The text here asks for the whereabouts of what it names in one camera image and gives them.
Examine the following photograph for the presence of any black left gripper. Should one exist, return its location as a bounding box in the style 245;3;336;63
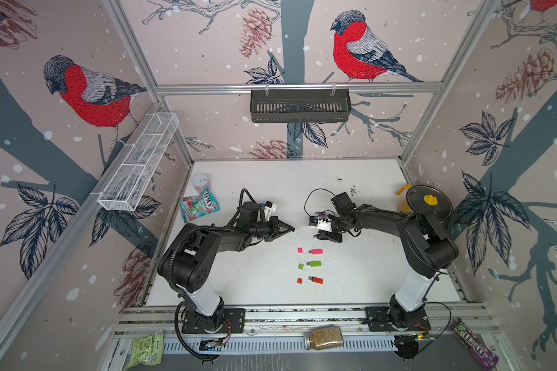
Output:
249;217;292;242

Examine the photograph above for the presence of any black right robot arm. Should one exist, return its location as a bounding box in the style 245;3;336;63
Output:
308;193;459;330

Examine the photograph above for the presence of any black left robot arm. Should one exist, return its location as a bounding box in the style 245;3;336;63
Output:
156;201;295;332

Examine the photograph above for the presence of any red usb drive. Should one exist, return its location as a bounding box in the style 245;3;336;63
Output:
308;276;323;284

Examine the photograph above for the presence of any green candy packet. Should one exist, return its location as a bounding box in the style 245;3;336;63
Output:
180;189;221;223

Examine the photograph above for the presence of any pink can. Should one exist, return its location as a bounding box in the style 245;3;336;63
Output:
192;173;211;194

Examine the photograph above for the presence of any yellow pot with black lid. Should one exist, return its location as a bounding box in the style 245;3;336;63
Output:
395;184;453;221

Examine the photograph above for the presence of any glass jar of seeds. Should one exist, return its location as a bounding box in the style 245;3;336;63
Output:
304;326;343;351

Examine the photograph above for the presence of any green snack bag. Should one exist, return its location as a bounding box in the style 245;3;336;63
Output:
125;331;164;369

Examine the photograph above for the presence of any purple candy bar wrapper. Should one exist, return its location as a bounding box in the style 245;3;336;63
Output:
451;317;499;371

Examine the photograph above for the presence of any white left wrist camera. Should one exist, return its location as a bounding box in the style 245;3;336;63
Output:
261;201;277;221

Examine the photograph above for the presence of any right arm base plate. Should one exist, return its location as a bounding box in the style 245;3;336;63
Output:
363;305;431;332

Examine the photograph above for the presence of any black wire basket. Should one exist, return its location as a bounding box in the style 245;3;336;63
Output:
250;89;352;124

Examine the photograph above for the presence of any white wire mesh shelf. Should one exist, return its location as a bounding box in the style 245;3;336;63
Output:
97;112;179;212

